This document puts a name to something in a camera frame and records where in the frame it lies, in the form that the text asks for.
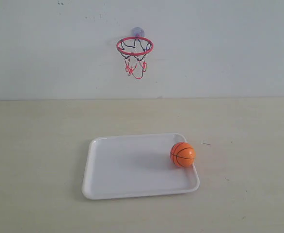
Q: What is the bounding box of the red mini basketball hoop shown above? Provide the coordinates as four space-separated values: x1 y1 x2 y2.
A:
116 36 154 79

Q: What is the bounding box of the small orange basketball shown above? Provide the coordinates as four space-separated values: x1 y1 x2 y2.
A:
170 142 196 167

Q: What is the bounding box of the white plastic tray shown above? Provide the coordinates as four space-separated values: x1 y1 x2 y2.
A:
81 133 200 200

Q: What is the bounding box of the clear suction cup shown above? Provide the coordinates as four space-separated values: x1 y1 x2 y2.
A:
131 27 144 37

